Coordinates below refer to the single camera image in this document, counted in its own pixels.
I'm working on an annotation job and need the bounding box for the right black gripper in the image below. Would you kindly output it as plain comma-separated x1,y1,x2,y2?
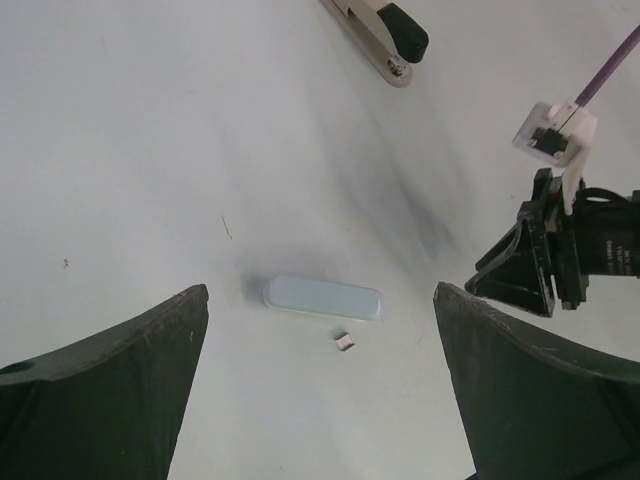
464,168,639,316

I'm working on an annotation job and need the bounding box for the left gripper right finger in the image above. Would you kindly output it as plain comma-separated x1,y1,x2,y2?
433,282,639,479

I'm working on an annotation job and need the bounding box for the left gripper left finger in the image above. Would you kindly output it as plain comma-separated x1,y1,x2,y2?
1,284,209,479

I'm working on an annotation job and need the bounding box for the light blue stapler cover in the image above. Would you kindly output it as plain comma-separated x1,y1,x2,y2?
262,275,384,322

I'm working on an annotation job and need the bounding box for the small staple strip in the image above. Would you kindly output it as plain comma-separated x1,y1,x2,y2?
334,331,356,352

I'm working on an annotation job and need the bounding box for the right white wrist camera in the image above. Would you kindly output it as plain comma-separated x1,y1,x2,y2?
512,102,598,215

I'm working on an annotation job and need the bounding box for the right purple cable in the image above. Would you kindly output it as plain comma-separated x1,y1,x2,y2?
574,22,640,109

